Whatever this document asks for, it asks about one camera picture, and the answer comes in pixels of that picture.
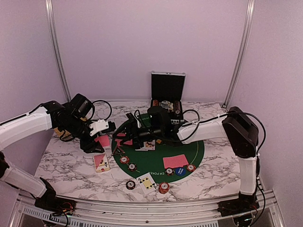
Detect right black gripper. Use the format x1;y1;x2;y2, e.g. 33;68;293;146
113;122;163;149

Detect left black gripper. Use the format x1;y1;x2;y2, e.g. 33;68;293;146
61;115;104;153

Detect red playing card deck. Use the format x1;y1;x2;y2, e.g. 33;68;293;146
95;135;110;148

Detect face-up red suit card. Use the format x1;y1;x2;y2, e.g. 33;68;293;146
144;140;155;150

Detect triangular black red dealer button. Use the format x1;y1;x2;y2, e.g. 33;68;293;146
112;147;125;156

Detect red 5 chips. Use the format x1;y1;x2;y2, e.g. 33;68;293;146
120;156;130;164
187;164;196;172

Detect black 100 chips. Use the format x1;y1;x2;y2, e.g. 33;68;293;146
165;168;175;176
128;163;137;172

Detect black red 100 chip stack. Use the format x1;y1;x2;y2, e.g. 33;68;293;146
126;180;136;190

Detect four of clubs card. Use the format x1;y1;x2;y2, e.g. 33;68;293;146
136;173;158;194

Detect blue small blind button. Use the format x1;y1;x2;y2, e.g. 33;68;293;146
175;167;186;176

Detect red yellow 5 chip stack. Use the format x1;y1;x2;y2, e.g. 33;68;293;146
159;182;170;194

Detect king of clubs card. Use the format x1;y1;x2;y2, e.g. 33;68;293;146
135;148;148;151

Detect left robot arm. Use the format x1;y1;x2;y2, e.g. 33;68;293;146
0;94;116;214

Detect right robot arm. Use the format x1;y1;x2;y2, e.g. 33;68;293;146
113;106;261;217

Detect playing card box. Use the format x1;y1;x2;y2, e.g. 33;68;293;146
93;153;110;173

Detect woven bamboo basket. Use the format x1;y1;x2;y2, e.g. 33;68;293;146
54;128;70;139

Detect left chip row in case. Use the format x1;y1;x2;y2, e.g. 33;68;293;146
152;100;159;106

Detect chip row in case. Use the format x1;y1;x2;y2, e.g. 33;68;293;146
174;101;181;116
152;100;159;106

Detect card deck in case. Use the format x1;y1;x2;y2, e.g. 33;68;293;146
160;100;172;109

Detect round green poker mat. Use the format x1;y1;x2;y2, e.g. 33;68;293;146
111;139;205;183

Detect right chip row in case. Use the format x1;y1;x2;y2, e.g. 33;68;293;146
174;101;181;116

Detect aluminium poker chip case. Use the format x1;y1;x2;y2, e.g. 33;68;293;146
150;71;186;124

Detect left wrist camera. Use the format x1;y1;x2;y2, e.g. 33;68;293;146
89;119;109;137

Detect left aluminium frame post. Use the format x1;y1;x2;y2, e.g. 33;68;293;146
45;0;71;101

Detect aluminium frame post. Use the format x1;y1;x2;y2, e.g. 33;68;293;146
223;0;256;107
45;0;71;101

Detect front aluminium rail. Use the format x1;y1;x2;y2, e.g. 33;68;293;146
9;191;285;227

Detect right aluminium frame post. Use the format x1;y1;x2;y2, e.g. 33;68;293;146
223;0;256;107

